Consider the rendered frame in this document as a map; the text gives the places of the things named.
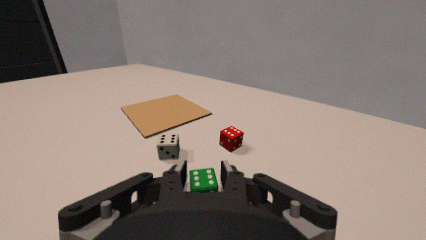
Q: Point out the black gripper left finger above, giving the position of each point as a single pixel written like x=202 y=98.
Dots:
x=86 y=218

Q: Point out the tan flat mat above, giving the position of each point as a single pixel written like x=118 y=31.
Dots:
x=159 y=115

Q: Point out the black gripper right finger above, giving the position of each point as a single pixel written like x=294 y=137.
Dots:
x=315 y=219

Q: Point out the red die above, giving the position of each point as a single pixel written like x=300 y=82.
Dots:
x=231 y=138

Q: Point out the white die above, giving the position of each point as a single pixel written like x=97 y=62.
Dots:
x=168 y=146

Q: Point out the green die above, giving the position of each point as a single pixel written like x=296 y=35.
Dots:
x=203 y=180

